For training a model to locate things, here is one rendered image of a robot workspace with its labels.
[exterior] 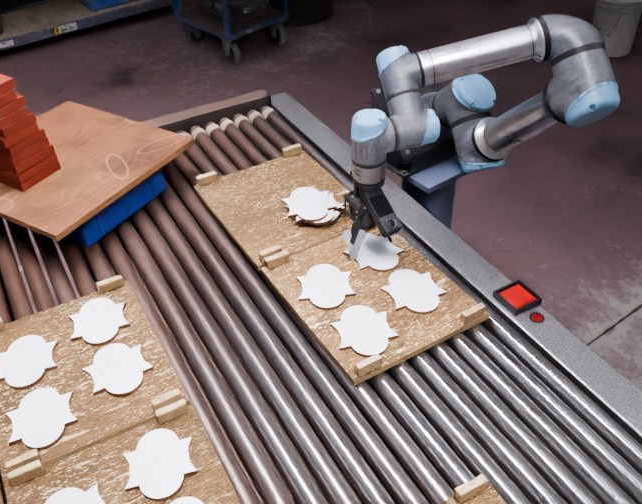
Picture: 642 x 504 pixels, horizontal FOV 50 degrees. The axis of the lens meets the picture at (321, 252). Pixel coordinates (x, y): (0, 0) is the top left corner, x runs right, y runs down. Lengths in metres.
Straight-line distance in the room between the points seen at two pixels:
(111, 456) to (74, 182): 0.80
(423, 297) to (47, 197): 0.96
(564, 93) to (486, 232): 1.77
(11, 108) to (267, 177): 0.67
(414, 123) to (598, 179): 2.38
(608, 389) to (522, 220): 2.02
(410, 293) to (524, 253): 1.71
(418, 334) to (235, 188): 0.72
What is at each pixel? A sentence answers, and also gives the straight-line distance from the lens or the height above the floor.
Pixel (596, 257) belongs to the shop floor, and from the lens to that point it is 3.29.
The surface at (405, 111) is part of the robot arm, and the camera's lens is 1.52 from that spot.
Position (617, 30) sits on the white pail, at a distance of 5.12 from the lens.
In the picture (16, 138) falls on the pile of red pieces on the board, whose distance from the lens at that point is 1.86.
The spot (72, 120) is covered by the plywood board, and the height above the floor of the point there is 1.04.
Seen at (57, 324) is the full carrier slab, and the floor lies 0.94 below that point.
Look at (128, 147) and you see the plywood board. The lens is 1.99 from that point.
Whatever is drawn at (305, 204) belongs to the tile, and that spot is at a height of 0.97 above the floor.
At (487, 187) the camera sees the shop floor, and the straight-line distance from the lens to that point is 3.62.
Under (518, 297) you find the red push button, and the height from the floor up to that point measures 0.93.
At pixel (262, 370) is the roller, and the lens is 1.44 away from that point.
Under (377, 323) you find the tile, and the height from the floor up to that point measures 0.94.
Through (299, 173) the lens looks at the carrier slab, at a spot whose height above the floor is 0.94.
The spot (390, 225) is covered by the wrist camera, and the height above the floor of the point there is 1.07.
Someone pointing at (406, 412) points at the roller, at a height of 0.92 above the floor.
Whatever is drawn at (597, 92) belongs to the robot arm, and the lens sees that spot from 1.60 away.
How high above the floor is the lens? 2.00
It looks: 39 degrees down
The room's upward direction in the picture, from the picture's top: 3 degrees counter-clockwise
